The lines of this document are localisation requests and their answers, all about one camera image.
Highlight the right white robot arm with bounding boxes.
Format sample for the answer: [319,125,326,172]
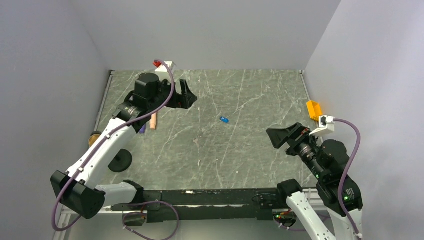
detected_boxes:
[266,118,364,240]

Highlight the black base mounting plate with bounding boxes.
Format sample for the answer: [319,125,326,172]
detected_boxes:
[111,188,288,223]

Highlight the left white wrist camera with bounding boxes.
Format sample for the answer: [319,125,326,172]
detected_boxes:
[153,60,177,74]

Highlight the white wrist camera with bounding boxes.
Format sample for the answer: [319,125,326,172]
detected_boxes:
[309,115,335,137]
[153,60,177,74]

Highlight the aluminium frame rail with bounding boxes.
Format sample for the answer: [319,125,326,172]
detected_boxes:
[52,206,119,240]

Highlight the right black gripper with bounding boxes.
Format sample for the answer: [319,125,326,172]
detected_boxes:
[266,120,326,179]

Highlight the round gold black disc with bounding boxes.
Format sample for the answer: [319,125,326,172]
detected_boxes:
[88,131,102,148]

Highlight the pink microphone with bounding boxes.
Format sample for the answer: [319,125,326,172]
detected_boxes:
[149,112,158,130]

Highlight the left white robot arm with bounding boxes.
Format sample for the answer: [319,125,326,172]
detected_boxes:
[50,73,198,219]

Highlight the purple microphone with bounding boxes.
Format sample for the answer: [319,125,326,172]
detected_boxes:
[138,125,147,134]

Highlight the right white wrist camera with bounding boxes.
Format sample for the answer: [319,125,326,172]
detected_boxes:
[309,115,335,137]

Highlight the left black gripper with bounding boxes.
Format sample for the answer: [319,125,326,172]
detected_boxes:
[148,77,198,112]

